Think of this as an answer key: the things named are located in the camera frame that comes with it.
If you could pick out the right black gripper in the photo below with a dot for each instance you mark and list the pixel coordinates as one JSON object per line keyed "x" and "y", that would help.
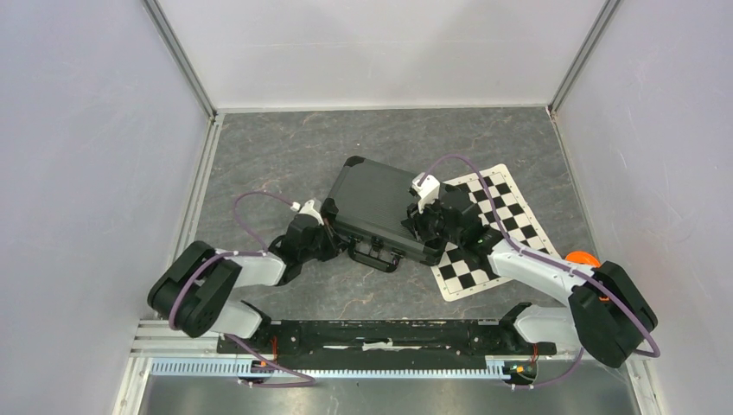
{"x": 415, "y": 220}

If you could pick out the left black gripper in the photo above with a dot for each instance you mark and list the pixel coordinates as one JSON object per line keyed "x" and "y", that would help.
{"x": 336, "y": 245}

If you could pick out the black poker set case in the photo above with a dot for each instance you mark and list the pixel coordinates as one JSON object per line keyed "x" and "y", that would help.
{"x": 367, "y": 206}

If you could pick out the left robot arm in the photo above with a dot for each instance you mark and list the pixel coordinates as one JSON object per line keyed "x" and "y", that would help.
{"x": 196, "y": 293}

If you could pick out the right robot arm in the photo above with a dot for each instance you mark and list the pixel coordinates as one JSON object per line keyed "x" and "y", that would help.
{"x": 610, "y": 316}

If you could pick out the orange tape dispenser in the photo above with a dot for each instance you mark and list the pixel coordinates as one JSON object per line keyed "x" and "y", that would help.
{"x": 586, "y": 258}

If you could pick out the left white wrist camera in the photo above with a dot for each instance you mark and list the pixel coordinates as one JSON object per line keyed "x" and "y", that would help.
{"x": 311, "y": 208}

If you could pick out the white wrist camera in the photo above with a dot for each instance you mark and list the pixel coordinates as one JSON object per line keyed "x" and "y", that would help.
{"x": 426, "y": 188}
{"x": 311, "y": 208}

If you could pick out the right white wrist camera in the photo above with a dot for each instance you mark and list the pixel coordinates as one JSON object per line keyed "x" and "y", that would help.
{"x": 426, "y": 188}

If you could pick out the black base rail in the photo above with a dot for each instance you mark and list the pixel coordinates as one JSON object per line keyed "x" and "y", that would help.
{"x": 391, "y": 344}

